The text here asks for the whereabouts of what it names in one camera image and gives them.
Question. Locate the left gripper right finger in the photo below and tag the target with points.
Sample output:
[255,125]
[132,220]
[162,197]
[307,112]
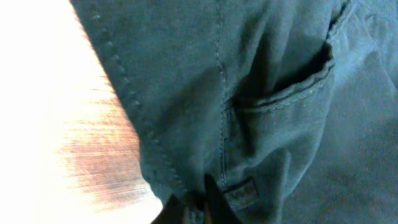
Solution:
[217,209]

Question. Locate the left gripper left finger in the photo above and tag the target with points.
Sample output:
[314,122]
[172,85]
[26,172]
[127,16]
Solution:
[173,212]

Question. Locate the black t-shirt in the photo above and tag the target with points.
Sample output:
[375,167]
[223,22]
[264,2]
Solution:
[291,106]

